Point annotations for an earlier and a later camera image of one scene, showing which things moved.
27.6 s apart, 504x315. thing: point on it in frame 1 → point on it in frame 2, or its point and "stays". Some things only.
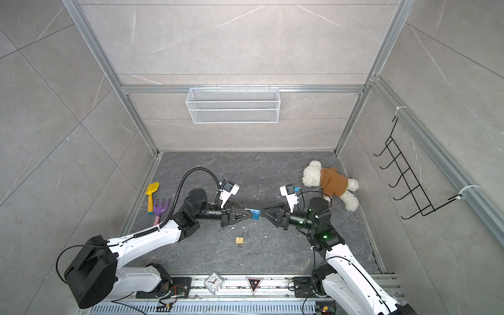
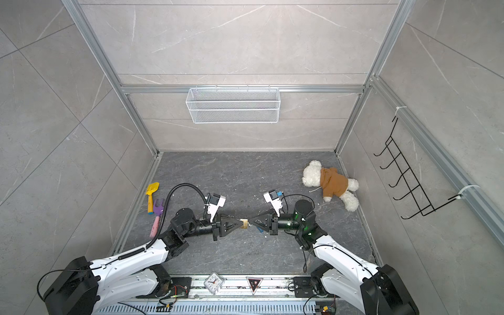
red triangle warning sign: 253,283 stays
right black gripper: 280,214 → 273,228
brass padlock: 241,240 → 245,224
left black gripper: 229,215 → 227,218
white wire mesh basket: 233,105 stays
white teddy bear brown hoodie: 332,182 stays
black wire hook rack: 401,162 stays
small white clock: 213,283 stays
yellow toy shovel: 150,189 stays
